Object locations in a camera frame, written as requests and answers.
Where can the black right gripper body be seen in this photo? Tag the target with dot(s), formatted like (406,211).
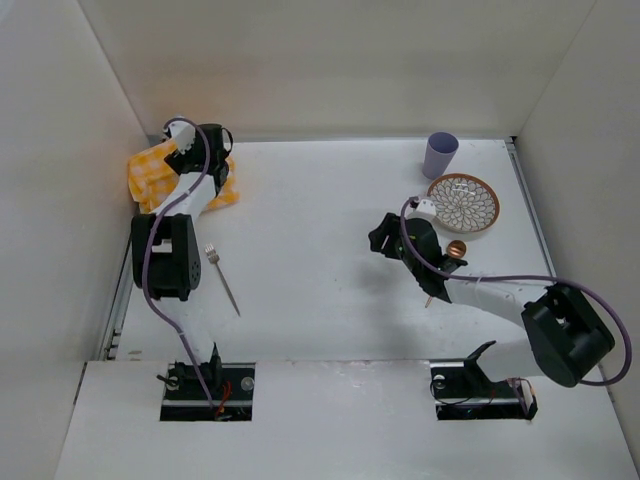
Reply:
(382,239)

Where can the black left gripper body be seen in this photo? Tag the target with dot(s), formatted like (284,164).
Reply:
(220,163)

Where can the yellow white checkered cloth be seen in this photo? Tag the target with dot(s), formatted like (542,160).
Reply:
(151,180)

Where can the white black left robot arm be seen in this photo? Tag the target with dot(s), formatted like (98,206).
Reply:
(166,261)

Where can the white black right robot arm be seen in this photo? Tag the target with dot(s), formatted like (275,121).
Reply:
(564,336)

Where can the patterned ceramic plate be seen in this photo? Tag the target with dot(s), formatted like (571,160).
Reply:
(464,203)

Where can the lavender plastic cup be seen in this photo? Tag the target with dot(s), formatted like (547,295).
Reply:
(441,147)

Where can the silver metal fork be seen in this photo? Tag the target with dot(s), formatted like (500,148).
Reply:
(214,259)

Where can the copper long-handled spoon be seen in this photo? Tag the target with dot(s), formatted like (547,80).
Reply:
(455,251)

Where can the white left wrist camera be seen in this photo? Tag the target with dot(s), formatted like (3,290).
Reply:
(181,133)

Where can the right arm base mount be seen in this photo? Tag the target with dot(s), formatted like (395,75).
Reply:
(462,392)

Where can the right aluminium frame rail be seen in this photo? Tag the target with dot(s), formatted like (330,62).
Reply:
(515,161)

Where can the aluminium frame rail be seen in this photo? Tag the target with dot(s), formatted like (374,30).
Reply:
(515,161)
(117,312)

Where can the left aluminium frame rail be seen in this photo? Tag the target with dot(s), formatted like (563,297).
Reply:
(117,312)

